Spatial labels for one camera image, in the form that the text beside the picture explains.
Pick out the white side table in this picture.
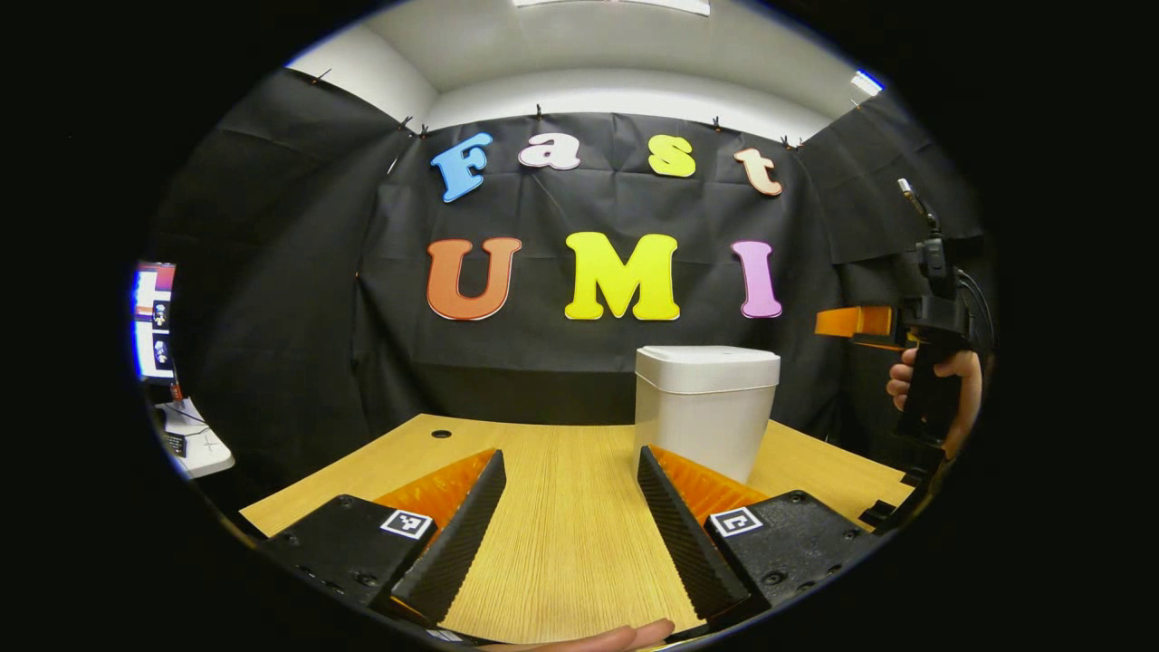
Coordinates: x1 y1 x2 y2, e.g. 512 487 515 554
154 398 236 479

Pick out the black backdrop cloth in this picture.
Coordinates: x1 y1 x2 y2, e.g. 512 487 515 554
149 68 997 494

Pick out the rectangular ceiling light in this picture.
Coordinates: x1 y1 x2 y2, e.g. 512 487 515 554
512 0 712 17

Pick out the wooden desktop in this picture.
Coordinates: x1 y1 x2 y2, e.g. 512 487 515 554
240 414 915 646

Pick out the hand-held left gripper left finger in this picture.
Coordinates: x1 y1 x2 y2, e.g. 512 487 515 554
261 449 507 628

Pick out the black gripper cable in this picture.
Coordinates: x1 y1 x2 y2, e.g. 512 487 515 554
955 267 997 354

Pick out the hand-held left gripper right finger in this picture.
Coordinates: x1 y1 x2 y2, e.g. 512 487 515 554
637 445 884 626

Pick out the black desk bracket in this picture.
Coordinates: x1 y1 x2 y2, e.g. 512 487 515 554
858 460 929 533

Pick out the computer monitor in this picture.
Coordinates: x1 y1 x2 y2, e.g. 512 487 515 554
134 263 177 381

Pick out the white desktop garbage bin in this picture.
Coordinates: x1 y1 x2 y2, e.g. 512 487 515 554
634 345 781 485

